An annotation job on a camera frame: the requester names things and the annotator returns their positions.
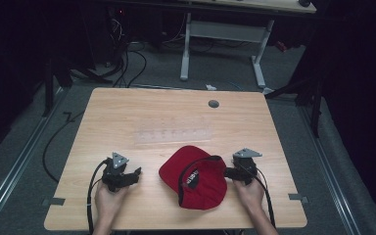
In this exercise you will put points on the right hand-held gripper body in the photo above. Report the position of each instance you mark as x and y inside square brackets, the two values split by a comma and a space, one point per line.
[245, 164]

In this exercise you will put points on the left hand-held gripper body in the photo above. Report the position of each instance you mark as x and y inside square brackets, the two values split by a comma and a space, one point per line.
[115, 171]

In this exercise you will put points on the red baseball cap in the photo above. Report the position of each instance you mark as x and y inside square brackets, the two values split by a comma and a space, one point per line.
[202, 186]

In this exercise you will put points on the person's right hand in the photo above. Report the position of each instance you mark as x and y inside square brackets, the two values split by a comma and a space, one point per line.
[249, 196]

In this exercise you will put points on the person's left hand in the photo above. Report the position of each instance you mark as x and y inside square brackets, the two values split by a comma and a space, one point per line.
[109, 200]

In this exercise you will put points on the grey tape strip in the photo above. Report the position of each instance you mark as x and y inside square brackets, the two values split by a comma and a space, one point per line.
[297, 197]
[54, 201]

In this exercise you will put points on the round grey table grommet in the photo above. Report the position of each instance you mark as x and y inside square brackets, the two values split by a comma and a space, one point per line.
[213, 104]

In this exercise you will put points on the white paper scrap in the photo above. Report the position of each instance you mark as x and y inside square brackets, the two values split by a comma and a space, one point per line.
[211, 87]

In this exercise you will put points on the black metal stand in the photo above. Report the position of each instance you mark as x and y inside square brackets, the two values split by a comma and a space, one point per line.
[315, 107]
[49, 88]

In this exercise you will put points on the small red object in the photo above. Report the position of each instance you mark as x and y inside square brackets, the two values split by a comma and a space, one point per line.
[281, 46]

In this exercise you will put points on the white-framed wooden desk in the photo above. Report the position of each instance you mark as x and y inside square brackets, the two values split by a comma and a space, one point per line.
[228, 32]

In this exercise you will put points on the black computer mouse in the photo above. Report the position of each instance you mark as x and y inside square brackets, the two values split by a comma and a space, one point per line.
[304, 2]

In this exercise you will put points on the metal floor rail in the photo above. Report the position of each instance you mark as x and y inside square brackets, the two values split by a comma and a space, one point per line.
[16, 169]
[331, 176]

